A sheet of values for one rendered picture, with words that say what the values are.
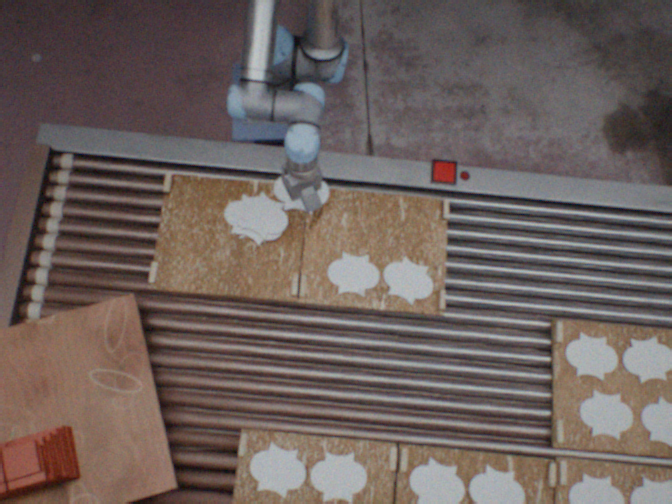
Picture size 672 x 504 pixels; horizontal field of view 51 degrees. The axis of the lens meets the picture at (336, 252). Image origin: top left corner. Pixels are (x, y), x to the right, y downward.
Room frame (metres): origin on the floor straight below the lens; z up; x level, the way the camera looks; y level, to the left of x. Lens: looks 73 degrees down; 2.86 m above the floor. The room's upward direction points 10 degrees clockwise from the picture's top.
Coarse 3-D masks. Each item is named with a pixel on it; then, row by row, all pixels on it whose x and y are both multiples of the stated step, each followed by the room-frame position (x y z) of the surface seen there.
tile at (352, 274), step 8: (344, 256) 0.59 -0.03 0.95; (352, 256) 0.59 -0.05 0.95; (368, 256) 0.60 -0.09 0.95; (336, 264) 0.56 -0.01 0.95; (344, 264) 0.57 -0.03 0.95; (352, 264) 0.57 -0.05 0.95; (360, 264) 0.57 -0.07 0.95; (368, 264) 0.58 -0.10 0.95; (328, 272) 0.54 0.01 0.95; (336, 272) 0.54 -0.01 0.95; (344, 272) 0.54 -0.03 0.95; (352, 272) 0.55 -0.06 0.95; (360, 272) 0.55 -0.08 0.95; (368, 272) 0.56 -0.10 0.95; (376, 272) 0.56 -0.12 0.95; (336, 280) 0.52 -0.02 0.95; (344, 280) 0.52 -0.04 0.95; (352, 280) 0.52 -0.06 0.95; (360, 280) 0.53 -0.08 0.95; (368, 280) 0.53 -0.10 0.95; (376, 280) 0.54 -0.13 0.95; (344, 288) 0.50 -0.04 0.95; (352, 288) 0.50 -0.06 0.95; (360, 288) 0.51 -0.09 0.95; (368, 288) 0.51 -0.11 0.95
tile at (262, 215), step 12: (240, 204) 0.67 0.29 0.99; (252, 204) 0.68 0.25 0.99; (264, 204) 0.69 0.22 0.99; (276, 204) 0.69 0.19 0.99; (240, 216) 0.64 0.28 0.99; (252, 216) 0.64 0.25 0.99; (264, 216) 0.65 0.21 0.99; (276, 216) 0.66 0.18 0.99; (252, 228) 0.61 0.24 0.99; (264, 228) 0.62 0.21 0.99; (276, 228) 0.62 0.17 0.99
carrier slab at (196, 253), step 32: (192, 192) 0.70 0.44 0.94; (224, 192) 0.72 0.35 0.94; (256, 192) 0.74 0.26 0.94; (160, 224) 0.59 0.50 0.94; (192, 224) 0.61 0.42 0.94; (224, 224) 0.62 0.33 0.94; (288, 224) 0.66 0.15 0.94; (160, 256) 0.50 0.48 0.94; (192, 256) 0.51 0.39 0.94; (224, 256) 0.53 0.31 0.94; (256, 256) 0.55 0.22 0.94; (288, 256) 0.56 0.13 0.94; (160, 288) 0.41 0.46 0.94; (192, 288) 0.42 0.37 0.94; (224, 288) 0.44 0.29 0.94; (256, 288) 0.46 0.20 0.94; (288, 288) 0.47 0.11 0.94
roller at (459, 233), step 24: (48, 192) 0.63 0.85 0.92; (72, 192) 0.64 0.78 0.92; (96, 192) 0.66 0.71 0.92; (120, 192) 0.67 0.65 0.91; (480, 240) 0.72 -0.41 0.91; (504, 240) 0.73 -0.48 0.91; (528, 240) 0.75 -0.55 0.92; (552, 240) 0.76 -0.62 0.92; (576, 240) 0.77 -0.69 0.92; (600, 240) 0.79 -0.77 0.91
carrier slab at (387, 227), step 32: (352, 192) 0.79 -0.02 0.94; (320, 224) 0.68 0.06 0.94; (352, 224) 0.69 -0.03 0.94; (384, 224) 0.71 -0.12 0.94; (416, 224) 0.73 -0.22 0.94; (320, 256) 0.58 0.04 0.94; (384, 256) 0.61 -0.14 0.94; (416, 256) 0.63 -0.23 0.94; (320, 288) 0.49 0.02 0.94; (384, 288) 0.52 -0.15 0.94
